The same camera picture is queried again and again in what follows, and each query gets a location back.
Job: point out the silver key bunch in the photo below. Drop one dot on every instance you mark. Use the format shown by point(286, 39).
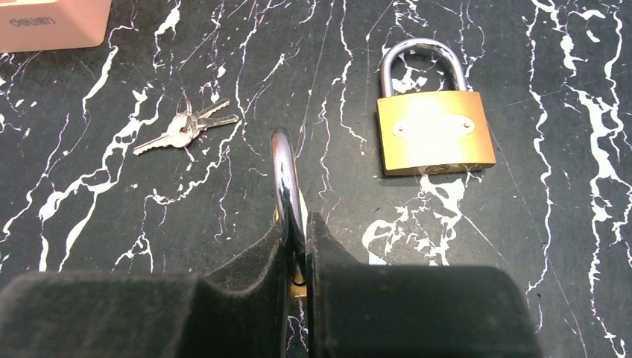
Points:
point(188, 124)

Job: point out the orange plastic file organizer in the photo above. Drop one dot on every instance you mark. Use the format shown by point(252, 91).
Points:
point(53, 24)

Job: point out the brass padlock centre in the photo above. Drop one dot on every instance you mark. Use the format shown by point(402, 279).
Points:
point(432, 133)

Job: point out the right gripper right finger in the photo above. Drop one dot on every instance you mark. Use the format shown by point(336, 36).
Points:
point(359, 310)

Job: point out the brass padlock long shackle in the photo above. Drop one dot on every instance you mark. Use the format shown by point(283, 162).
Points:
point(290, 210)

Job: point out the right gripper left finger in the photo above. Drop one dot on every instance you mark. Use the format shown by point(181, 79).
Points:
point(238, 310)

